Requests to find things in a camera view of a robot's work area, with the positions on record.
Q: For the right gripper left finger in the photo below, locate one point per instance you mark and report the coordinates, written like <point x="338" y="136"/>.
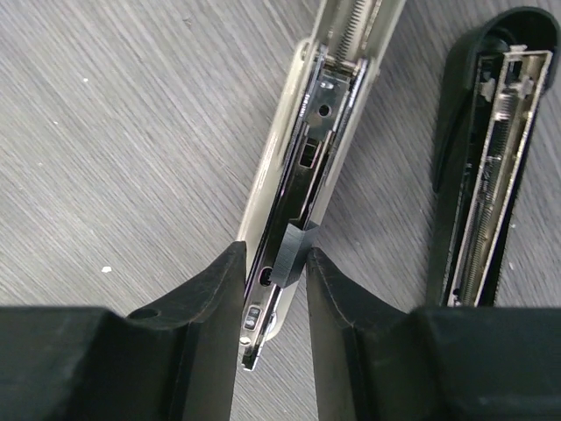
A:
<point x="172" y="359"/>

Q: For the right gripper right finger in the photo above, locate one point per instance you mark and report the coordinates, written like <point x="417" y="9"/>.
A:
<point x="374" y="362"/>

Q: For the grey staple strip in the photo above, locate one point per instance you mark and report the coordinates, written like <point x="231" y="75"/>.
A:
<point x="292" y="256"/>

